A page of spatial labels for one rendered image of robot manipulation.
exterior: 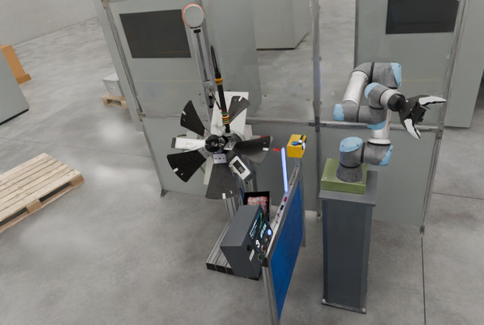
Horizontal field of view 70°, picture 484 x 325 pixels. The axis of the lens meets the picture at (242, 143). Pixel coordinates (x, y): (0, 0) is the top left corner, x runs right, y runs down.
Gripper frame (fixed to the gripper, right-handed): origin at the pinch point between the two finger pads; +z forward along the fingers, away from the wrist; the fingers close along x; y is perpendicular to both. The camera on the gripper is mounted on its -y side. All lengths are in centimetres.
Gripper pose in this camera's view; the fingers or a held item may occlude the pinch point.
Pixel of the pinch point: (431, 119)
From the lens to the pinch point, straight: 134.0
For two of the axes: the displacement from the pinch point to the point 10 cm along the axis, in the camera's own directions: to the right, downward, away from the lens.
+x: -4.5, 8.5, 2.8
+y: 8.4, 2.9, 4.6
